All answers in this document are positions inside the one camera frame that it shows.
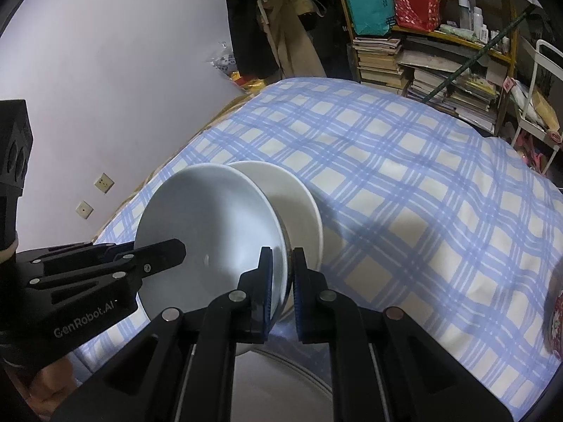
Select white metal chair frame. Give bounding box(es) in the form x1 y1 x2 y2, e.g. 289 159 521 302
510 39 563 177

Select white ceramic bowl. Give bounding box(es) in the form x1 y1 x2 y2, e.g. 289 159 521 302
226 160 325 273
133 164 290 322

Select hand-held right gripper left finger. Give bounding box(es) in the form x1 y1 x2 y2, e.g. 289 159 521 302
50 246 276 422

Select person's left hand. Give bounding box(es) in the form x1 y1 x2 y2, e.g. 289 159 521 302
24 354 84 421

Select yellow metal bookshelf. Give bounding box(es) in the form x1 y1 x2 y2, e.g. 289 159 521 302
334 0 546 138

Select black hanging garment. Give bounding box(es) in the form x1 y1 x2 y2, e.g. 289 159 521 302
226 0 280 81

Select large red patterned bowl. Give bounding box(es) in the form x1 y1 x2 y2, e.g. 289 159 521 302
543 288 563 357

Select printed plastic bag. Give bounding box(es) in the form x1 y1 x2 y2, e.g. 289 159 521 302
211 48 241 76

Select green pole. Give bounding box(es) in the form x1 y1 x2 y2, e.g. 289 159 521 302
422 6 546 107

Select teal shopping bag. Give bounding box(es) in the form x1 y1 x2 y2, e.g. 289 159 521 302
339 0 397 37

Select stack of books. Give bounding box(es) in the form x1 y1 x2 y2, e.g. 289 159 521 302
352 36 412 96

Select white bottles on shelf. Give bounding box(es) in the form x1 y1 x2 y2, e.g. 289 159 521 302
457 0 491 43

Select blue checked blanket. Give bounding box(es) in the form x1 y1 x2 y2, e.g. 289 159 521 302
72 77 563 420

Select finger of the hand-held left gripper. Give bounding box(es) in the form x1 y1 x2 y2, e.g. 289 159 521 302
26 238 188 306
15 242 135 273

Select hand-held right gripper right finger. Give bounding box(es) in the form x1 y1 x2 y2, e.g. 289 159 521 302
292 247 513 422

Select pile of books and papers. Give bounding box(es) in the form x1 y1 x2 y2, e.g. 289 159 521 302
407 37 500 133

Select dark hanging coat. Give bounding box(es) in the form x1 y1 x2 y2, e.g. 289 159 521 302
303 0 359 82

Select beige hanging trousers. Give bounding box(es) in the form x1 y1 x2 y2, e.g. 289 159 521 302
264 0 328 77

